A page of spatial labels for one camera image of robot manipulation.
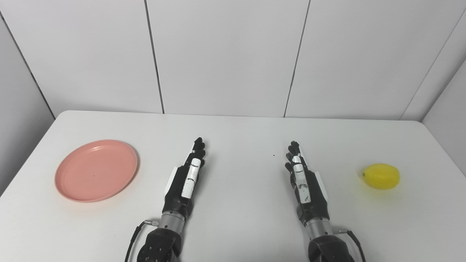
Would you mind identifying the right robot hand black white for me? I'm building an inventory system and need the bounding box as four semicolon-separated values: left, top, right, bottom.
285;140;330;227

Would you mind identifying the pink round plate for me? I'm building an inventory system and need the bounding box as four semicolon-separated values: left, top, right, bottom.
55;139;139;203

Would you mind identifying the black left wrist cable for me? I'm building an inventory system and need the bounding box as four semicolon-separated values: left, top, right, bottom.
125;220;160;262

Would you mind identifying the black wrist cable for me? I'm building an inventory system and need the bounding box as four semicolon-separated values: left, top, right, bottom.
125;220;160;262
334;228;367;262

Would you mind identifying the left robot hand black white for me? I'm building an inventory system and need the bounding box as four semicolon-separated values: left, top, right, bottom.
162;137;206;220

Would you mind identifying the yellow lemon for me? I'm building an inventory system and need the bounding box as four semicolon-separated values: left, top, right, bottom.
362;163;400;190

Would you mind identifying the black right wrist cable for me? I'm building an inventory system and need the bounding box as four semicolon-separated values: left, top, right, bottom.
334;228;367;262

